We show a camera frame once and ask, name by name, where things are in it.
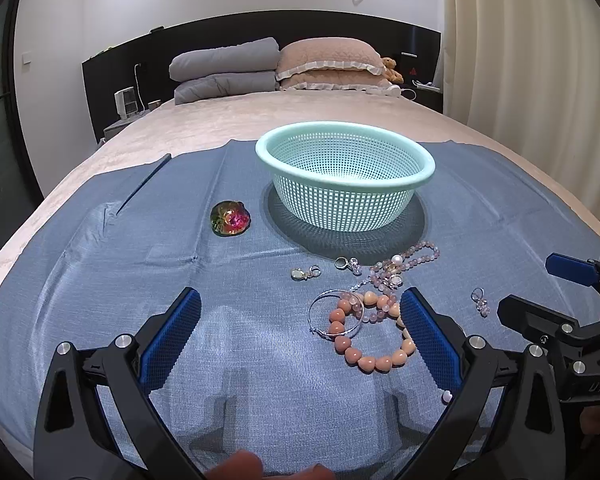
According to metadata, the crystal drop earring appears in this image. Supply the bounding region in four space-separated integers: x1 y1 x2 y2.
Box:
470 287 490 318

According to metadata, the peach heart bead bracelet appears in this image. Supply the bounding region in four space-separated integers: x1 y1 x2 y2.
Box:
328 292 417 374

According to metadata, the pink bead necklace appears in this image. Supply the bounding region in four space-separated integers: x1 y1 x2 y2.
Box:
352 239 441 324

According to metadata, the silver hoop earring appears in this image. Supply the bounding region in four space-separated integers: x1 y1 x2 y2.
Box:
335 256 362 276

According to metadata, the silver bangle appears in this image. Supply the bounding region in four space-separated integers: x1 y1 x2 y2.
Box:
306 289 365 340

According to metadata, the oval stone earring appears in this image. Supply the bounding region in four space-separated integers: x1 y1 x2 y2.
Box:
290 266 322 281

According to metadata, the right hand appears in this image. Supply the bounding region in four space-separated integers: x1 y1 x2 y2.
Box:
580 405 600 436

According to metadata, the left hand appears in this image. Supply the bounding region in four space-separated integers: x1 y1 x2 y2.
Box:
204 450 336 480

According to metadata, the cream curtain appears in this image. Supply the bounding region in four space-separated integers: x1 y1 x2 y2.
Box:
440 0 600 220

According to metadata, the white power strip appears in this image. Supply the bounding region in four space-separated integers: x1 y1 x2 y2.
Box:
412 79 442 93

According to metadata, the blue grey cloth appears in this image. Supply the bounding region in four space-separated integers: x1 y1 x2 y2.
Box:
0 141 600 479

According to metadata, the mint green plastic basket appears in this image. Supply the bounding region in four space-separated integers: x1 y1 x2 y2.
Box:
256 122 436 233

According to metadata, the white round device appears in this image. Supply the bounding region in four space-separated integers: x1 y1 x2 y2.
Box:
382 84 417 101

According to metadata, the iridescent gem brooch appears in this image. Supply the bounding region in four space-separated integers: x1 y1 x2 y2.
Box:
210 200 251 236

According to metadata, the brown teddy bear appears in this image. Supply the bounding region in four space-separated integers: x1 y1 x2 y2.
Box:
381 58 404 84

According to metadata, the lower pink ruffled pillow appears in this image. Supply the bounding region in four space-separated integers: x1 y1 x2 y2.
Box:
279 70 392 91

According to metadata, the left nightstand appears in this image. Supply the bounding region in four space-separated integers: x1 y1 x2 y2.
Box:
104 110 149 142

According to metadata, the beige bed cover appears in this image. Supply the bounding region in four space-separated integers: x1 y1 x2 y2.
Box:
0 88 600 281

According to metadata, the white small heater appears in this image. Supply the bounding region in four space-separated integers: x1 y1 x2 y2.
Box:
114 87 138 119

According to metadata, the lower grey folded quilt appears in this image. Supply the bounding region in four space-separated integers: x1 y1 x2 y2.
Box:
174 70 278 105

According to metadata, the grey folded quilt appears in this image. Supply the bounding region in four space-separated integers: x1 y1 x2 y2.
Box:
174 70 278 105
169 37 280 82

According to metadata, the black headboard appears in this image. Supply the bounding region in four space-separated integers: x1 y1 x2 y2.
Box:
82 10 442 140

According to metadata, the upper grey folded quilt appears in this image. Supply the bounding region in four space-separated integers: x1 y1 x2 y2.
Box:
169 37 280 82

